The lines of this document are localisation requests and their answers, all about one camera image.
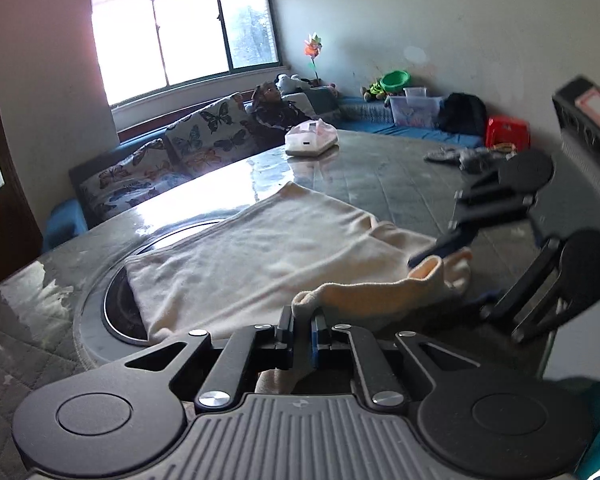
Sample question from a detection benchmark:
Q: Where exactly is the butterfly cushion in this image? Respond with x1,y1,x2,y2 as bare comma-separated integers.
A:
166,93,259,178
80,139,192,221

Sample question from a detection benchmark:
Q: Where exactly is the child in dark jacket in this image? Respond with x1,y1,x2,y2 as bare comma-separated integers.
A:
250,82,311,151

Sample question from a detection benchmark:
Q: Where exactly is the window with green frame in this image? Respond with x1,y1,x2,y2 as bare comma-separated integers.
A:
91,0,280,106

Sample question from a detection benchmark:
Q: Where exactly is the grey glove on table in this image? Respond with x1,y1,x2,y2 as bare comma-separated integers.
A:
424,144,517,174

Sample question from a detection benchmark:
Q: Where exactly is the quilted star table cover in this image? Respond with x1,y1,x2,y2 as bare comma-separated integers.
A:
0,129,581,480

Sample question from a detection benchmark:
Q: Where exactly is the butterfly cushion left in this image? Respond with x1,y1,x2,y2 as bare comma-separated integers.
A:
80,139,192,221

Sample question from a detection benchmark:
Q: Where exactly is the cream fleece garment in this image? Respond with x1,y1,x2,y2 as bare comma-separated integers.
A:
124,182,472,393

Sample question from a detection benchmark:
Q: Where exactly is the colourful pinwheel toy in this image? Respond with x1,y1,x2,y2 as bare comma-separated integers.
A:
303,34,323,80

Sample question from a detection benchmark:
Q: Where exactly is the green plastic bowl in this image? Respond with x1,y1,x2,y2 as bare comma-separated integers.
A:
379,70,411,93

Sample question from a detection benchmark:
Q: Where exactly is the clear plastic storage box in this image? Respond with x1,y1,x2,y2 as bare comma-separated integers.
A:
386,87,443,129

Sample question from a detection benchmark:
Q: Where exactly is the white pink tissue box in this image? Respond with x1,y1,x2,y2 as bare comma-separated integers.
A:
285,118,338,157

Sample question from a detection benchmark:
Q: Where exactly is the blue sofa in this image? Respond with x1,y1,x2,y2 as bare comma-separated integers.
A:
43,89,486,252

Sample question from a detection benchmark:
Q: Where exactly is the butterfly cushion right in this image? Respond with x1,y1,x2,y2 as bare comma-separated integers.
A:
166,93,259,178

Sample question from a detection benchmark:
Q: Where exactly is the round black induction cooktop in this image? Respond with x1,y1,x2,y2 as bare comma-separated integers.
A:
102,219,221,347

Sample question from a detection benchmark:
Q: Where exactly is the black bag on sofa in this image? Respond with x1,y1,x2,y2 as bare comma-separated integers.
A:
436,92,488,138

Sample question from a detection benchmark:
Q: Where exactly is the red plastic stool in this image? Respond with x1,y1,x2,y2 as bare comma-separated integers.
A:
486,115,531,151

